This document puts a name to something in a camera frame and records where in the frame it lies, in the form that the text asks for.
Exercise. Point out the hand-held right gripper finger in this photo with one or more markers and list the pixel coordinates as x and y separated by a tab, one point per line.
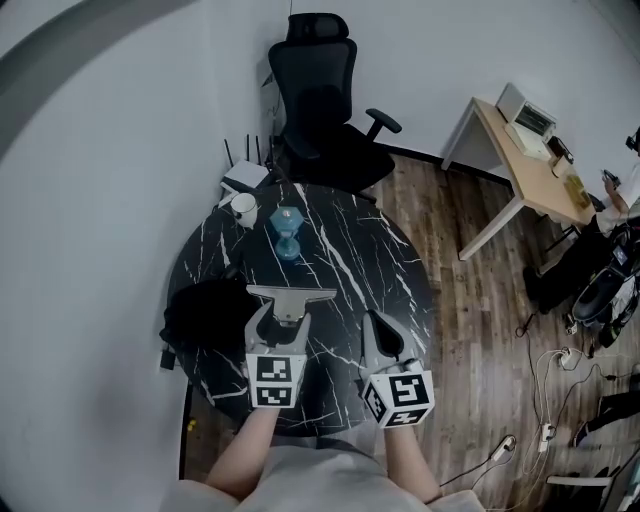
405	345
370	345

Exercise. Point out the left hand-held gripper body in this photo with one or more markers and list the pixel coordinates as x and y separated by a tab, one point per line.
272	380

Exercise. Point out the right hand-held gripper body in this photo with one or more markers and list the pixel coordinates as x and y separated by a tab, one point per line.
400	397

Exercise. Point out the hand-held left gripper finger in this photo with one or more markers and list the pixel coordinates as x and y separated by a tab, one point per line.
301	332
255	327

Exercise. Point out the person's left forearm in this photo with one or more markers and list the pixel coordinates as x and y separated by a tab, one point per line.
247	450

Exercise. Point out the person's right forearm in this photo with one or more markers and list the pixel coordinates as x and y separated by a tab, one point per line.
410	460

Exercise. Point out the round black marble table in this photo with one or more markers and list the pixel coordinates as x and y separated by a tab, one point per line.
340	280

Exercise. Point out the person's white shirt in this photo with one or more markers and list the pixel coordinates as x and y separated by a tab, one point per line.
320	480

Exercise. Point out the white power strip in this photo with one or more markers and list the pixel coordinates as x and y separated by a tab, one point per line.
546	437
566	359
504	448

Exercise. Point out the white cup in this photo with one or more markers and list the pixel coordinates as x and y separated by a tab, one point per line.
244	209

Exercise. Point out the white router with black antennas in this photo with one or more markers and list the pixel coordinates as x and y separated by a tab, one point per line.
245	175

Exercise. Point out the black round open bag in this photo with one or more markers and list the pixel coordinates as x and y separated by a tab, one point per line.
605	295

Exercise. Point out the wooden desk with white legs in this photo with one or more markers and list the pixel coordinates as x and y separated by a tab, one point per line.
537	175

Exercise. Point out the woven basket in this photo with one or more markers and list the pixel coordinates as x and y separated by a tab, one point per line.
577	190

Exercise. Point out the small white mug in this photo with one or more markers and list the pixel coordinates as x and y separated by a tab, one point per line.
561	167

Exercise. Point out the flat white box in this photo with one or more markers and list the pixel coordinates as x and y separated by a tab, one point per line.
527	140

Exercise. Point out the black office chair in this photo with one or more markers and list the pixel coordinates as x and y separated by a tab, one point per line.
315	90

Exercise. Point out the small black box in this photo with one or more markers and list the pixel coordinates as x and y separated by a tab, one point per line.
561	149

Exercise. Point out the white toaster oven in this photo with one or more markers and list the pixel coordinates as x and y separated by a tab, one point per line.
527	112

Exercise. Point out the wall socket with adapter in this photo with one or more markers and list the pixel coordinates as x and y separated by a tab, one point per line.
167	360

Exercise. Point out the white bar frame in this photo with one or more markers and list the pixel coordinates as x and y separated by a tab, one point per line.
580	480

